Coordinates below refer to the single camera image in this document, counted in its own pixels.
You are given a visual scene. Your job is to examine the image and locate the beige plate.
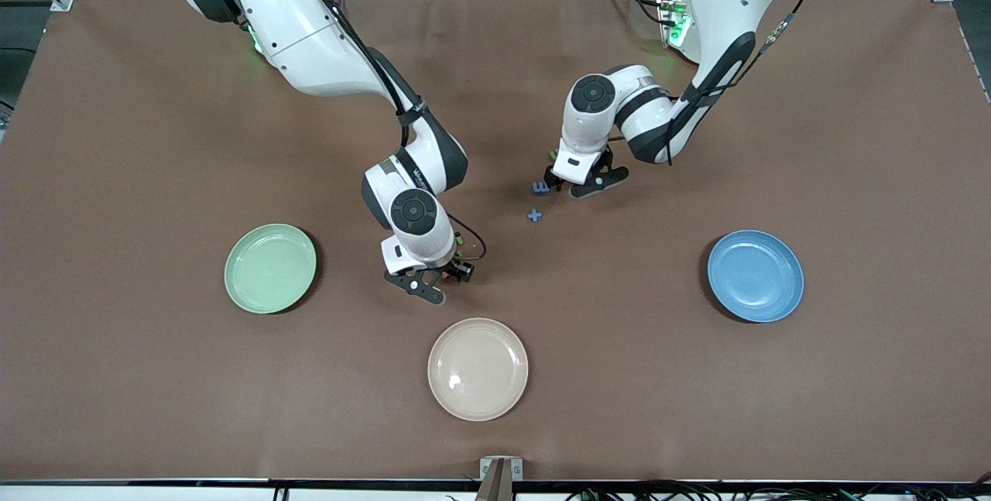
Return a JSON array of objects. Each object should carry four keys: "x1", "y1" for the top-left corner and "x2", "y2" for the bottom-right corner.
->
[{"x1": 427, "y1": 318, "x2": 530, "y2": 422}]

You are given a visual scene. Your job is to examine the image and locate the light green plate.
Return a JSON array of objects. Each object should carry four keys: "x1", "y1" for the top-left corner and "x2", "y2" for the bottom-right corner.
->
[{"x1": 224, "y1": 224, "x2": 317, "y2": 314}]

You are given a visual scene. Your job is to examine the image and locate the silver base connector box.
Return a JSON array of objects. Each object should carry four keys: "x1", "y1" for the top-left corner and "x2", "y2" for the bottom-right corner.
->
[{"x1": 657, "y1": 0, "x2": 690, "y2": 49}]

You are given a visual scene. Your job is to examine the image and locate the blue plate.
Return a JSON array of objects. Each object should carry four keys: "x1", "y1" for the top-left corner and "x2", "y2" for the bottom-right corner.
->
[{"x1": 707, "y1": 230, "x2": 804, "y2": 324}]

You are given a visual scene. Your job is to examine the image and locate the brown table cover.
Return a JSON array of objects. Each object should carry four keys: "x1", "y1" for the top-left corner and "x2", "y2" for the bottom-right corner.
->
[{"x1": 0, "y1": 0, "x2": 991, "y2": 482}]

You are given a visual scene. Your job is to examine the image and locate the white table edge profile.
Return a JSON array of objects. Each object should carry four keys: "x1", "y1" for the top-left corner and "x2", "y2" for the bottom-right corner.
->
[{"x1": 0, "y1": 479, "x2": 991, "y2": 501}]

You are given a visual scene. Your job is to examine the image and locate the silver camera mount bracket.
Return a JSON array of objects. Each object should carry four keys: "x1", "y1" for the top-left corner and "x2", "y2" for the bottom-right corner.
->
[{"x1": 476, "y1": 457, "x2": 524, "y2": 501}]

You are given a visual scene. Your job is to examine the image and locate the tangled black cables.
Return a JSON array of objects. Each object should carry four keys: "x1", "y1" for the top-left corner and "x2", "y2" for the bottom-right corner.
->
[{"x1": 565, "y1": 482, "x2": 991, "y2": 501}]

